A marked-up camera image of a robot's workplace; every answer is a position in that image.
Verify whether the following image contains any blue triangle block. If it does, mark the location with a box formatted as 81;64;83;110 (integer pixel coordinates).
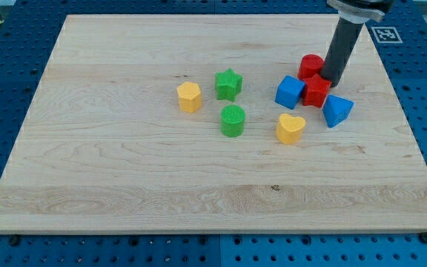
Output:
322;94;354;128

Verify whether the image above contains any blue cube block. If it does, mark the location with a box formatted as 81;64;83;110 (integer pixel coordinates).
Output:
275;76;305;109

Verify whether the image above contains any yellow heart block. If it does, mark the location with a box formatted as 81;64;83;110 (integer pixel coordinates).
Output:
276;113;306;145

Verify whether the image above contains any white fiducial marker tag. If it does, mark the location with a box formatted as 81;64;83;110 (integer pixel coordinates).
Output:
371;27;403;44

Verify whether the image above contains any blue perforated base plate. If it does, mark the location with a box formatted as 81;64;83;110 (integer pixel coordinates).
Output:
0;0;427;267

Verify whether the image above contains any wooden board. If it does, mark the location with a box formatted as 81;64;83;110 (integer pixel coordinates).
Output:
0;15;427;235

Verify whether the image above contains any yellow hexagon block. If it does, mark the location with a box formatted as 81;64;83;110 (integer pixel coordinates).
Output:
176;82;202;113

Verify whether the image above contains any red cylinder block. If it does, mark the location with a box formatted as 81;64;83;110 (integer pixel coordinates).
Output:
297;54;324;80

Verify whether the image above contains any green cylinder block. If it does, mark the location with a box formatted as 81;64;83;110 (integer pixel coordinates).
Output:
220;105;245;137

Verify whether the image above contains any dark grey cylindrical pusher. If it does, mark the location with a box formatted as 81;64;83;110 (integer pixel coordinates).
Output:
320;18;363;88

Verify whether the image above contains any green star block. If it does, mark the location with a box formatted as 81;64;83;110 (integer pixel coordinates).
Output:
215;68;242;102

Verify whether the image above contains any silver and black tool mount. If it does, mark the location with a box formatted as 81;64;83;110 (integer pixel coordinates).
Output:
326;0;394;24

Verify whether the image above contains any red star block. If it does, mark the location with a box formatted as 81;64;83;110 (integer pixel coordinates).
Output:
302;74;332;108

